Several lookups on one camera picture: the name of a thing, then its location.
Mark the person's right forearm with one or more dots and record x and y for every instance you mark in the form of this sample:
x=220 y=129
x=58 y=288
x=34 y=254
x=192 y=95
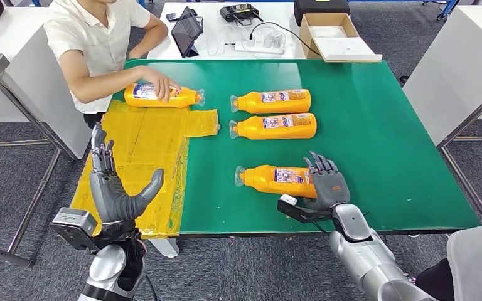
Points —
x=108 y=85

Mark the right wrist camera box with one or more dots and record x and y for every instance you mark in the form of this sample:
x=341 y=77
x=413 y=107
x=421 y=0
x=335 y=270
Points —
x=287 y=199

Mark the cardboard box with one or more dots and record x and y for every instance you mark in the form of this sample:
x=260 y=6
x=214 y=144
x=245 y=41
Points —
x=307 y=37

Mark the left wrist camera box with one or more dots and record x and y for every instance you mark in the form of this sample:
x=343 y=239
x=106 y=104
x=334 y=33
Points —
x=72 y=220

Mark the white foam insert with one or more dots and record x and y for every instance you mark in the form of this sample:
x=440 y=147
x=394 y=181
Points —
x=326 y=32

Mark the white charger plug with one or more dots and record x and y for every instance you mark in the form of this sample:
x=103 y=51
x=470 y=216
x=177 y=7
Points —
x=264 y=41
x=251 y=41
x=278 y=40

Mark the blue cart frame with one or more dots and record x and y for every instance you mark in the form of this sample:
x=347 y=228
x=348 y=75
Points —
x=449 y=8

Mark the black remote controller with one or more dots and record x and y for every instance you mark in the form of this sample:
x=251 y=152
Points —
x=239 y=12

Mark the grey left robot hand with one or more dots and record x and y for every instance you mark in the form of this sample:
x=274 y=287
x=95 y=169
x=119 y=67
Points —
x=108 y=199

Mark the white table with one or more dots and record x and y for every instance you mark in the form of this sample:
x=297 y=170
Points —
x=207 y=12

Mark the green table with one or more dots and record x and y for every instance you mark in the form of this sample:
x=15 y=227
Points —
x=370 y=145

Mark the black tablet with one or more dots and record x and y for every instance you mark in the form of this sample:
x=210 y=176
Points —
x=187 y=31

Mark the person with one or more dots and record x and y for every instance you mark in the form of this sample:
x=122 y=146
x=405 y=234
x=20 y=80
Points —
x=478 y=266
x=99 y=41

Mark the person's right hand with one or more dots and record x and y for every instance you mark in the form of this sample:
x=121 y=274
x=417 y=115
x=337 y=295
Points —
x=164 y=85

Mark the white desk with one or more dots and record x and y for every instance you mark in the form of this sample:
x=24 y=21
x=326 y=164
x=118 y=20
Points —
x=453 y=74
x=16 y=37

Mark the orange detergent bottle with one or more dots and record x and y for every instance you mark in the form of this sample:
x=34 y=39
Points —
x=187 y=99
x=266 y=106
x=274 y=131
x=262 y=182

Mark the steel table frame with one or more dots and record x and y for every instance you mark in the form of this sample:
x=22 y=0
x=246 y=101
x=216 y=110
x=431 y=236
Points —
x=469 y=116

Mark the person's left forearm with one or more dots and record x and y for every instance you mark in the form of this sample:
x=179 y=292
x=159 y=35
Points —
x=153 y=37

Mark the flat white box lid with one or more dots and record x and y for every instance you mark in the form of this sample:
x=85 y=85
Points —
x=349 y=50

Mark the yellow taped cardboard sheet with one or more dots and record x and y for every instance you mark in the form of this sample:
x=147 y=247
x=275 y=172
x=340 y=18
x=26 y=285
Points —
x=141 y=145

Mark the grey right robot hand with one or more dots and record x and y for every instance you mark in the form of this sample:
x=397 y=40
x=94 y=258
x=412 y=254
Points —
x=332 y=187

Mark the white power strip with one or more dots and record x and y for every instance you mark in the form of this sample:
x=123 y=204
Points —
x=262 y=50

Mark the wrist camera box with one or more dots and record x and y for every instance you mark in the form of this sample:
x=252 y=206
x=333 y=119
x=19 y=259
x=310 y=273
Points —
x=72 y=220
x=287 y=199

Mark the black phone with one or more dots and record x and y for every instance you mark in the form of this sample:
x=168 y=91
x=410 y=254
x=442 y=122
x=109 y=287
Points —
x=172 y=17

